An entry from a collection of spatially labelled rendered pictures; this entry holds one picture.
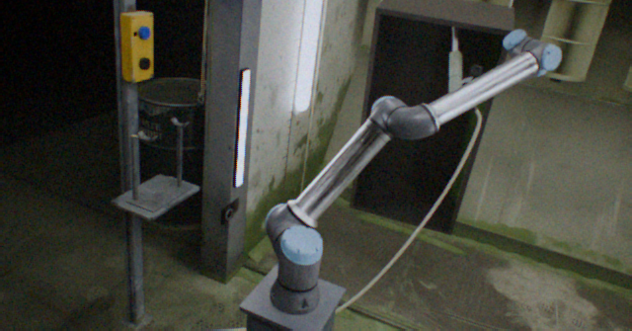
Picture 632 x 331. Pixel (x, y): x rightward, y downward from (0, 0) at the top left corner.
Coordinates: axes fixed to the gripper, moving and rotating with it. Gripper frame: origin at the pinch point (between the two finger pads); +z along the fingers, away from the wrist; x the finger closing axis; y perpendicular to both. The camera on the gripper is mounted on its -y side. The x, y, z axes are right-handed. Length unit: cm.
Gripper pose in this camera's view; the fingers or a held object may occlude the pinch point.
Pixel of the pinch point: (456, 89)
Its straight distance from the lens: 223.2
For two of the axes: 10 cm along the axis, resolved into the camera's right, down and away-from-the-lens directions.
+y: 6.6, 4.5, 6.0
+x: 1.4, -8.6, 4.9
